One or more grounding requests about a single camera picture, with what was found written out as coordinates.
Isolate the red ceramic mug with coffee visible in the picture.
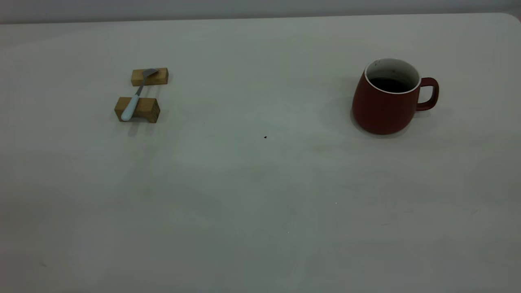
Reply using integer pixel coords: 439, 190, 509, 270
352, 58, 440, 135

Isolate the light blue handled metal spoon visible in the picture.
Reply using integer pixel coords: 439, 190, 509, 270
120, 68, 159, 122

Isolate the arched wooden block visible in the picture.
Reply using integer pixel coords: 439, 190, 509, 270
114, 96, 161, 123

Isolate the flat rectangular wooden block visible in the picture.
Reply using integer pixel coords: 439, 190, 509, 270
131, 68, 169, 87

